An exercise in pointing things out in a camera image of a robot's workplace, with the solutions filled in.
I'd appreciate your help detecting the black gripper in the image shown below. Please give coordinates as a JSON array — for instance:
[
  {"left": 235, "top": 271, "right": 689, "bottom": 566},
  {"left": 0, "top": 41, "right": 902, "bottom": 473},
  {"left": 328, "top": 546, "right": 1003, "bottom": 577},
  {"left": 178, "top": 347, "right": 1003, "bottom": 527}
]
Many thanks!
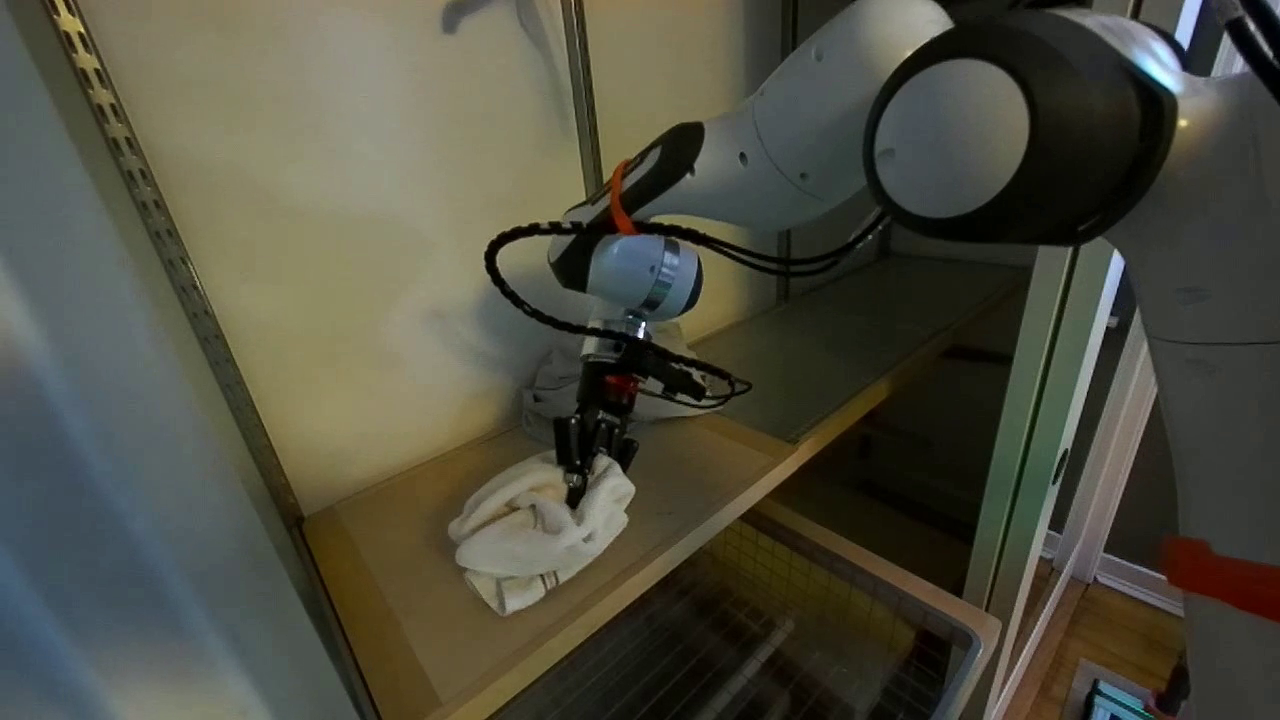
[{"left": 554, "top": 366, "right": 649, "bottom": 516}]

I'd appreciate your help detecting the white towel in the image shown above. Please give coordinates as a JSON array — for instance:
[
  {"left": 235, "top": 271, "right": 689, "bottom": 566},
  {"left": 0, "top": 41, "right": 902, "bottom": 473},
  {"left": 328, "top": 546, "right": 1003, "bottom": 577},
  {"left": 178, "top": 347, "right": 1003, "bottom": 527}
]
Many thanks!
[{"left": 446, "top": 449, "right": 645, "bottom": 621}]

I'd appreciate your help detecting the small teal object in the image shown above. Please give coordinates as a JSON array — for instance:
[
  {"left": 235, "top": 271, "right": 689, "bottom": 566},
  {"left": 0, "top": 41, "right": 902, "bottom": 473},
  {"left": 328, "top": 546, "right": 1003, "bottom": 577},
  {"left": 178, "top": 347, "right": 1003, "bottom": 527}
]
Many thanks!
[{"left": 1082, "top": 673, "right": 1159, "bottom": 720}]

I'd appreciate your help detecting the brown crumpled cloth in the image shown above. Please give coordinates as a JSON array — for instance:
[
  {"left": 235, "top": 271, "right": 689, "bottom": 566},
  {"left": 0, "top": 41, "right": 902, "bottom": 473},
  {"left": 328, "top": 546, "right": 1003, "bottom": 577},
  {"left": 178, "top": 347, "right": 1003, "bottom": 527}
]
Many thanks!
[{"left": 518, "top": 347, "right": 753, "bottom": 431}]

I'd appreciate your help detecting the wooden shelf board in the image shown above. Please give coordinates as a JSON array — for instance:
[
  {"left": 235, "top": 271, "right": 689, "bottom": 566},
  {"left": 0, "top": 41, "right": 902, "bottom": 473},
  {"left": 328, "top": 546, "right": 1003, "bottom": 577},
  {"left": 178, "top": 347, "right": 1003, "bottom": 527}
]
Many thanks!
[{"left": 302, "top": 396, "right": 810, "bottom": 720}]

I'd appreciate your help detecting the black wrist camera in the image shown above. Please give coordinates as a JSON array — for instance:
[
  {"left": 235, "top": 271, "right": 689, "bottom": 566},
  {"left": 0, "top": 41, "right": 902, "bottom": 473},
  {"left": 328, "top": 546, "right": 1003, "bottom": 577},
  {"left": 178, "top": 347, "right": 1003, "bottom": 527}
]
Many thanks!
[{"left": 612, "top": 338, "right": 714, "bottom": 409}]

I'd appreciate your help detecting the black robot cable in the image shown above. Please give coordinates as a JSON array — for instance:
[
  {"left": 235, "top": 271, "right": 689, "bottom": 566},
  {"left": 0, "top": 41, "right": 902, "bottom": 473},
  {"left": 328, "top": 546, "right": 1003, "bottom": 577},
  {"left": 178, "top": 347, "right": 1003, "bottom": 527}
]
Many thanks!
[{"left": 480, "top": 211, "right": 902, "bottom": 415}]

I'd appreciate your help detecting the thin orange cable strap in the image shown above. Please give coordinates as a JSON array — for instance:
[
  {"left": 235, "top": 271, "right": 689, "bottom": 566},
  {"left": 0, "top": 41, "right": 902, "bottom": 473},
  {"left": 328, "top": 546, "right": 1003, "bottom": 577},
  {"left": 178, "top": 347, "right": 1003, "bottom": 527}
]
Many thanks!
[{"left": 599, "top": 156, "right": 645, "bottom": 241}]

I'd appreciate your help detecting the slotted metal shelf rail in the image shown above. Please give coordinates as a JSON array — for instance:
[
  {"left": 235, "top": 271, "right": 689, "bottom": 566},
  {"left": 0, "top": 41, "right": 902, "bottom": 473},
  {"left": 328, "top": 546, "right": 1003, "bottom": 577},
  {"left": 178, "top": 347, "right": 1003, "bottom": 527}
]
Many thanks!
[
  {"left": 39, "top": 0, "right": 380, "bottom": 720},
  {"left": 557, "top": 0, "right": 607, "bottom": 204}
]

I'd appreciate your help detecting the white cabinet frame post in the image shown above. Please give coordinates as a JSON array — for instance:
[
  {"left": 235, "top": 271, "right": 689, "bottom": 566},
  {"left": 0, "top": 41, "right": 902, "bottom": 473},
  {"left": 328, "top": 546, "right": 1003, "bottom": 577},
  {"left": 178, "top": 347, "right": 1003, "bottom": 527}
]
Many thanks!
[{"left": 959, "top": 241, "right": 1151, "bottom": 720}]

